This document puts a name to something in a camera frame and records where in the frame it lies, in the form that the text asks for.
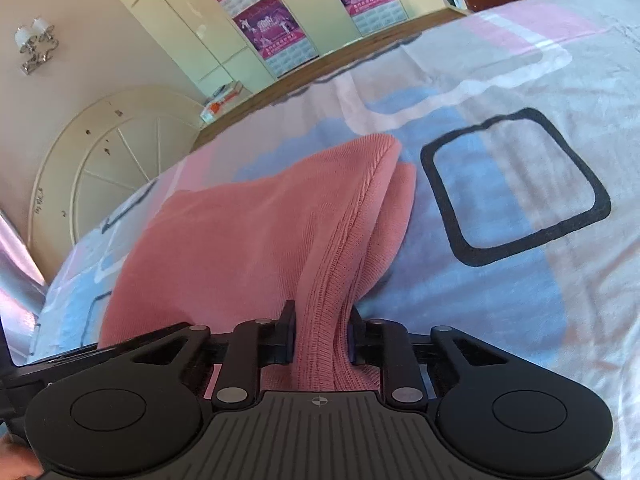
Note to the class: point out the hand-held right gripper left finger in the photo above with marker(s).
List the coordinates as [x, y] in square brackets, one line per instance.
[287, 327]

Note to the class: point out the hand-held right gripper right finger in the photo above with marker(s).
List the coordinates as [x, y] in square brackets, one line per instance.
[352, 345]

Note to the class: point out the pink knit garment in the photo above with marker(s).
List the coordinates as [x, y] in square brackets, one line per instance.
[225, 250]

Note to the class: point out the person's left hand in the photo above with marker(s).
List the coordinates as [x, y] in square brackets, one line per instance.
[17, 460]

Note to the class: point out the shiny pink curtain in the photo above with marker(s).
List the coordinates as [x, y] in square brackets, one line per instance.
[15, 270]

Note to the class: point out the patterned pastel bed sheet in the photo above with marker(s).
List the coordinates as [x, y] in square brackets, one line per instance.
[500, 185]

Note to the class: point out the cream round headboard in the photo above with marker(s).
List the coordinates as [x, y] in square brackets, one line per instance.
[115, 160]

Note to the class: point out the white and orange box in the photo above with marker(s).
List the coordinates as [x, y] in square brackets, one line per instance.
[225, 100]

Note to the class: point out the cream wardrobe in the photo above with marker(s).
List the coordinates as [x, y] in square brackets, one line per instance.
[165, 5]

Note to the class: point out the silver wall lamp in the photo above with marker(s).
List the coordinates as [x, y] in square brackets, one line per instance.
[36, 45]

